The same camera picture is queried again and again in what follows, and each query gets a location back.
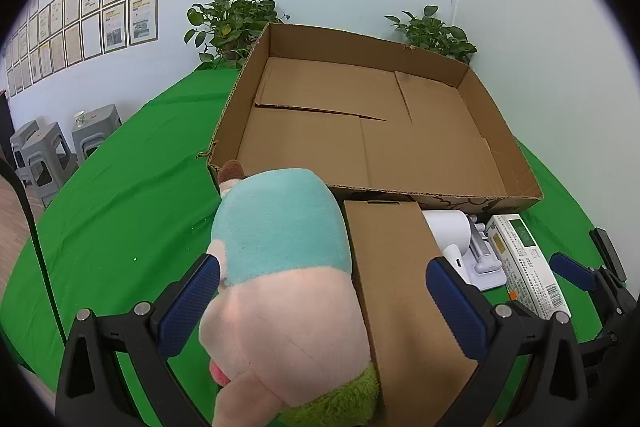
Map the white handheld hair dryer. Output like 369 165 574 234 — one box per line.
422 209 473 269

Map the black cable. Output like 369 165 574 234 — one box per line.
0 157 68 348

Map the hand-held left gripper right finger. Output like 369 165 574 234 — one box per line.
425 256 591 427

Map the grey plastic stool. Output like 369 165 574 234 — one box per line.
10 119 41 188
71 103 122 165
22 122 78 202

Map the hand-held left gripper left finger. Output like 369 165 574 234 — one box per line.
55 252 223 427

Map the dark door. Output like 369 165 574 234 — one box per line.
0 94 12 148

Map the teal and pink plush toy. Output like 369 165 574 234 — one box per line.
198 159 381 427

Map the white carton with green label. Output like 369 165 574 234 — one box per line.
486 214 572 319

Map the large potted green plant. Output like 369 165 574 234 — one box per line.
184 0 291 70

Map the white and silver squeezer device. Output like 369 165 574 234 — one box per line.
452 214 507 292

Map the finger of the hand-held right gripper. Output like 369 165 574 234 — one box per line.
549 251 638 345
589 228 627 282

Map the brown cardboard insert tray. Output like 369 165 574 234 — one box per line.
343 200 481 427

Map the large cardboard box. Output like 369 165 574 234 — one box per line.
206 22 544 214

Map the wall of framed certificates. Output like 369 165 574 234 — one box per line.
2 0 163 98

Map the small potted green plant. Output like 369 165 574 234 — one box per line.
384 5 478 65

